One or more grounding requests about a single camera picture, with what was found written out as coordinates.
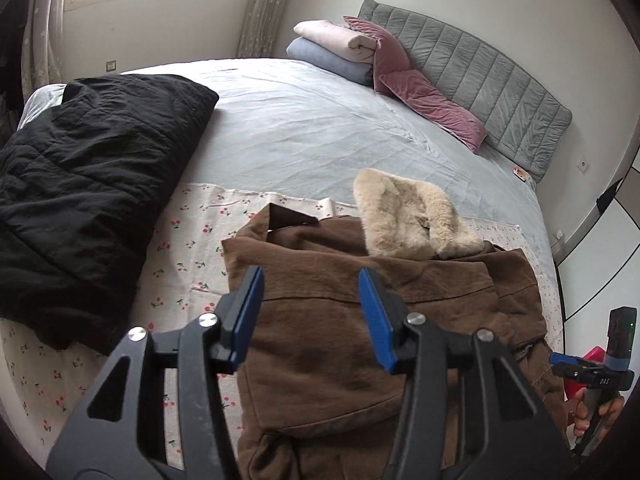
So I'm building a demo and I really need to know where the folded light blue blanket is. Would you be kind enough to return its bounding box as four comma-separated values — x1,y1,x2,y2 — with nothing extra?
286,37,373,87

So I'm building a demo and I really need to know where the pink velvet pillow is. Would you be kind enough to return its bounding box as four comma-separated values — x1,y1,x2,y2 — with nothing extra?
380,70,487,154
344,16,411,96

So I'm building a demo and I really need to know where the folded cream blanket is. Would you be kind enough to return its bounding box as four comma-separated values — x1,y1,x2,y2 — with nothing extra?
293,20,378,64

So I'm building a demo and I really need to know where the black quilted jacket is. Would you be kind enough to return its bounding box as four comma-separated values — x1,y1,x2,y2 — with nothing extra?
1,74,218,354

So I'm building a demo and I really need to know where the cherry print white cloth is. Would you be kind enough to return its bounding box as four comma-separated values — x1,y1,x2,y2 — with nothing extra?
0,180,565,470

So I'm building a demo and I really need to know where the person right hand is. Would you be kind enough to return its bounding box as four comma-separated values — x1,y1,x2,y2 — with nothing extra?
566,386,626,441

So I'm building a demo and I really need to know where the small orange white packet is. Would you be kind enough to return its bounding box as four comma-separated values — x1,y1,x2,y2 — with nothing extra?
512,166,530,182

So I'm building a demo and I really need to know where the white wall socket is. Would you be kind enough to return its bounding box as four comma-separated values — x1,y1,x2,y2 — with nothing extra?
577,157,589,172

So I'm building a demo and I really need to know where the brown coat with fur collar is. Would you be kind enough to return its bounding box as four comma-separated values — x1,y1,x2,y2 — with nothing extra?
220,167,569,480

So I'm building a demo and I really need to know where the grey blue bed sheet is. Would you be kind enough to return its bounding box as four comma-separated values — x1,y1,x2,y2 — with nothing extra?
134,58,555,289

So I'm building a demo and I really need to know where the pink velvet pillow back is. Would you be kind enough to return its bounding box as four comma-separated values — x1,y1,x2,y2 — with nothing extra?
344,16,411,96

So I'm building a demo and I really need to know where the pink velvet pillow front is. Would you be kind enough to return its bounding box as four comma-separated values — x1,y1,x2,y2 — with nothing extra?
380,70,487,154

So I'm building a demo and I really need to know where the grey patterned curtain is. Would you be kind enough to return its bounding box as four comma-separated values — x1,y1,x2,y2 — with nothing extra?
236,0,288,58

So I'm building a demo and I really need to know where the left side light curtain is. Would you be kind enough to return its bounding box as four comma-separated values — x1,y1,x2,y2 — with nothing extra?
21,0,65,101

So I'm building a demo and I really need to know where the grey quilted headboard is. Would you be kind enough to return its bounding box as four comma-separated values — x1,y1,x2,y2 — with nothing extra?
358,0,573,181

